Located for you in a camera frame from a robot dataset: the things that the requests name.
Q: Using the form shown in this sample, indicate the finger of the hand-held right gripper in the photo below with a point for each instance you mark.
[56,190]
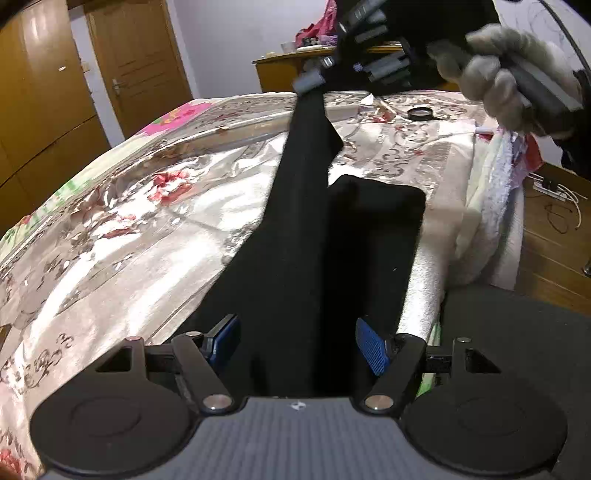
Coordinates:
[385,69]
[308,81]

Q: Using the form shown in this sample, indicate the person's right forearm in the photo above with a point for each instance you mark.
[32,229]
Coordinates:
[579,152]

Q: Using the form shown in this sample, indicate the floral satin bedspread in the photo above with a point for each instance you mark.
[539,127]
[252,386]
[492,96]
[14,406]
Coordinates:
[161,207]

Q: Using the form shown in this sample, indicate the wooden wardrobe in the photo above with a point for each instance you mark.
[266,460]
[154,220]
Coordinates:
[37,92]

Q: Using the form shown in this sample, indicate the purple red cloth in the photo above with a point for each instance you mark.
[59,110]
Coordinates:
[526,152]

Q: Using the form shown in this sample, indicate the black pants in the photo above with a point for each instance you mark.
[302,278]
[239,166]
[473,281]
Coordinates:
[300,230]

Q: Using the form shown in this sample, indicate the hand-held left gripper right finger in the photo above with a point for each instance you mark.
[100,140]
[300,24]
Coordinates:
[371,346]

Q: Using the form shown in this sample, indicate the wooden desk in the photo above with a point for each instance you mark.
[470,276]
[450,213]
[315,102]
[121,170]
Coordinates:
[277,74]

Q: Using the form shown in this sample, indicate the pink clutter on desk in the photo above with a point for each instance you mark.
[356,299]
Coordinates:
[318,27]

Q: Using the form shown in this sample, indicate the white fluffy blanket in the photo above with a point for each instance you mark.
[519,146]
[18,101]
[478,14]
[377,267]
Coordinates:
[494,207]

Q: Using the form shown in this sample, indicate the black tape roll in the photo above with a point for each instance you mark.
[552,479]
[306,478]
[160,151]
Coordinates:
[421,113]

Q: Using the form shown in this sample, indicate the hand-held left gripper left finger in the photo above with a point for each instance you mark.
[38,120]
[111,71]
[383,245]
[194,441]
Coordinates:
[226,341]

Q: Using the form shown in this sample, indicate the person's right hand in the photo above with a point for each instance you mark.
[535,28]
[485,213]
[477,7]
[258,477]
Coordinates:
[489,87]

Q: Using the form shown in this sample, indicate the white power strip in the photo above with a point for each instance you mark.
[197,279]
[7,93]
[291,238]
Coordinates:
[551,189]

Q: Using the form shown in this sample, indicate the wooden door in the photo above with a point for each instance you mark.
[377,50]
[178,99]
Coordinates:
[138,60]

